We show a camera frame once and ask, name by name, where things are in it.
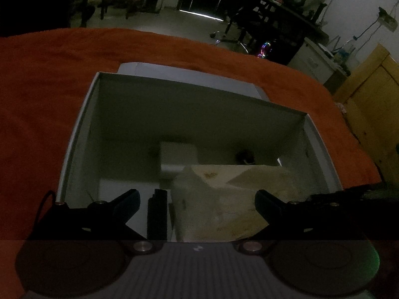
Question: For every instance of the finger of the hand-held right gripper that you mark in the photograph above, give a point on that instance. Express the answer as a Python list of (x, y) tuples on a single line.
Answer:
[(355, 193)]

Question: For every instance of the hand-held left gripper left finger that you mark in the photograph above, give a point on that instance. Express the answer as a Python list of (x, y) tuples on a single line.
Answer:
[(129, 201)]

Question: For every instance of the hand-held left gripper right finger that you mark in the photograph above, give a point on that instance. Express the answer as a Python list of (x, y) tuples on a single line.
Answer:
[(263, 201)]

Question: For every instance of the black rectangular object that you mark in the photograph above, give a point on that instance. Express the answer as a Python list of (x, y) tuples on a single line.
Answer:
[(157, 215)]

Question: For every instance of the beige cloth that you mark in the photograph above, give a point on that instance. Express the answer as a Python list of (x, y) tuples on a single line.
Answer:
[(224, 199)]

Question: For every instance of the round brush with dark bristles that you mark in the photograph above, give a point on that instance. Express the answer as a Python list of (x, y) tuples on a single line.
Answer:
[(247, 158)]

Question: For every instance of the small white box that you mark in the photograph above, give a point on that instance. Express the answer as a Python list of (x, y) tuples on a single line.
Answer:
[(177, 157)]

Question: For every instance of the white cardboard box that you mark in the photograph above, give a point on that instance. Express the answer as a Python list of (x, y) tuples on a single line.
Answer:
[(187, 121)]

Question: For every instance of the yellow wooden cabinet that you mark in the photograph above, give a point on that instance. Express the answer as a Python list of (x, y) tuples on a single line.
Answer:
[(371, 99)]

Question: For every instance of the orange blanket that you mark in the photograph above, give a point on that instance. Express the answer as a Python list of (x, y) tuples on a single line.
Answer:
[(40, 99)]

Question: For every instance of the white cabinet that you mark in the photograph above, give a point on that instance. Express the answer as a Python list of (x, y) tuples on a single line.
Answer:
[(314, 60)]

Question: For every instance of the white box lid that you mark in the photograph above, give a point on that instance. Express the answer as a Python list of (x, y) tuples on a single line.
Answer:
[(193, 76)]

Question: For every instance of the computer tower with coloured lights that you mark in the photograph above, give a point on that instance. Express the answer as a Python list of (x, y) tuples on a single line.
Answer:
[(265, 49)]

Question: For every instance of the black office chair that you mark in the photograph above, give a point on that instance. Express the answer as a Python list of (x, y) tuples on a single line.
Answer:
[(246, 21)]

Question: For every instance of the dark desk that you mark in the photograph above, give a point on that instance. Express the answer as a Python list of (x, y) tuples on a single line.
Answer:
[(293, 18)]

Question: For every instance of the wall power strip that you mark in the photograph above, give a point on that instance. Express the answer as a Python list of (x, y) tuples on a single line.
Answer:
[(388, 19)]

